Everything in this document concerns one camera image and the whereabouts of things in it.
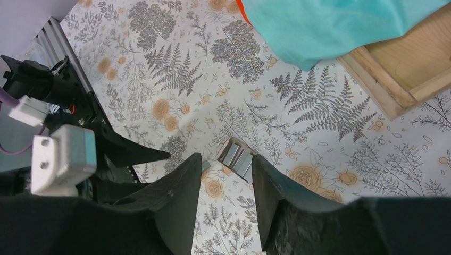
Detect wooden rack base tray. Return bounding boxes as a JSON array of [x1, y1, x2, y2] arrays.
[[338, 4, 450, 120]]

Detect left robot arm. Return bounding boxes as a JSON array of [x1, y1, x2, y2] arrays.
[[1, 55, 170, 202]]

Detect red staple box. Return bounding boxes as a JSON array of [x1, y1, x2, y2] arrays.
[[216, 137, 257, 184]]

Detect orange t-shirt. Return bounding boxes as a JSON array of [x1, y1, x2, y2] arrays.
[[236, 0, 252, 25]]

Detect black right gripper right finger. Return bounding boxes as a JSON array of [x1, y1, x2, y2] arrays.
[[252, 155, 450, 254]]

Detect teal t-shirt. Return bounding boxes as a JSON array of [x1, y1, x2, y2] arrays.
[[242, 0, 448, 71]]

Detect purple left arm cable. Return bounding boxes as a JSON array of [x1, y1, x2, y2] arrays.
[[0, 88, 48, 156]]

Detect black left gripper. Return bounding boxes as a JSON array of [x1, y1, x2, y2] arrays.
[[76, 122, 171, 203]]

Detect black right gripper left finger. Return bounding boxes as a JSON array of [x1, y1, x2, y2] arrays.
[[1, 153, 202, 254]]

